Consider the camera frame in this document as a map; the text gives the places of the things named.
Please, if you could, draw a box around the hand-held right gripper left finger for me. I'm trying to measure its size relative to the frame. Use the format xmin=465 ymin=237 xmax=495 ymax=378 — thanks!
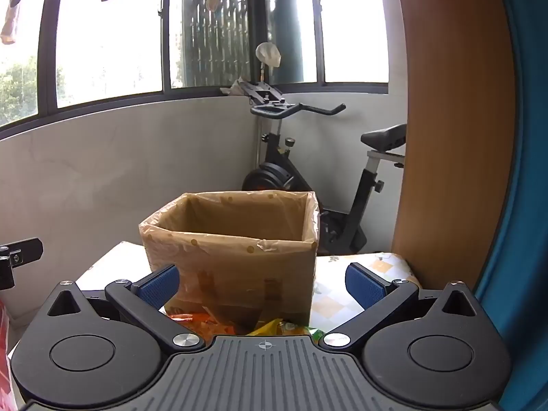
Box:
xmin=45 ymin=264 xmax=206 ymax=354

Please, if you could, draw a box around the blue curtain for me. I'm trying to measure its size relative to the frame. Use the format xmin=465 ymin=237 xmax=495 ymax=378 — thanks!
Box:
xmin=473 ymin=0 xmax=548 ymax=411

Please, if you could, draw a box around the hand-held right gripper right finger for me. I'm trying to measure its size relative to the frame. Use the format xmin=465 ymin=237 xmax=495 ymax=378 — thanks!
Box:
xmin=317 ymin=262 xmax=489 ymax=347

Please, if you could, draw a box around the orange snack packet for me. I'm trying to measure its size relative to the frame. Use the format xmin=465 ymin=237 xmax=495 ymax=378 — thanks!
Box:
xmin=167 ymin=307 xmax=237 ymax=337

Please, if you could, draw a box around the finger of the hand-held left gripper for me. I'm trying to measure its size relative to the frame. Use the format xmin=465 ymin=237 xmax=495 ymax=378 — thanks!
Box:
xmin=0 ymin=237 xmax=43 ymax=290

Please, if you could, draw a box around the beige hanging cloth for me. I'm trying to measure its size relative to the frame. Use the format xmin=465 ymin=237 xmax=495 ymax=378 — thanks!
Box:
xmin=0 ymin=0 xmax=23 ymax=46

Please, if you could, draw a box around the yellow snack packet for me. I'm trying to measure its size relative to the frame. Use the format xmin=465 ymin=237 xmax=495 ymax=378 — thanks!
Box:
xmin=246 ymin=318 xmax=310 ymax=337

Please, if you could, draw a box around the red cloth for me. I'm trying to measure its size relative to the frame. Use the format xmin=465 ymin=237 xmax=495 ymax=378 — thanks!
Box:
xmin=0 ymin=302 xmax=20 ymax=411

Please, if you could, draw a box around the wooden board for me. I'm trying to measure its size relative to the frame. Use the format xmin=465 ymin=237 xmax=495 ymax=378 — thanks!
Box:
xmin=391 ymin=0 xmax=517 ymax=292

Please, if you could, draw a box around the metal window grille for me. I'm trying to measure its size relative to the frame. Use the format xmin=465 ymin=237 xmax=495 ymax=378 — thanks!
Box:
xmin=183 ymin=0 xmax=301 ymax=88

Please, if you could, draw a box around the black window frame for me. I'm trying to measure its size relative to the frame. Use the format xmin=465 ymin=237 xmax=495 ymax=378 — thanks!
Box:
xmin=0 ymin=0 xmax=391 ymax=138

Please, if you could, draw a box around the white plastic bag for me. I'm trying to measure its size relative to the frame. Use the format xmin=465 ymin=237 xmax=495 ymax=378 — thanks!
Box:
xmin=255 ymin=43 xmax=282 ymax=70

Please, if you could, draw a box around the black exercise bike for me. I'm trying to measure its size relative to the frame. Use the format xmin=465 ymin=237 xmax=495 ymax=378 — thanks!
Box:
xmin=242 ymin=80 xmax=408 ymax=257

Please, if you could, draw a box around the plastic-lined cardboard box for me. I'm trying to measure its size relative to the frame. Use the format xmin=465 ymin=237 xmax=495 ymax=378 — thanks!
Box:
xmin=139 ymin=190 xmax=320 ymax=335

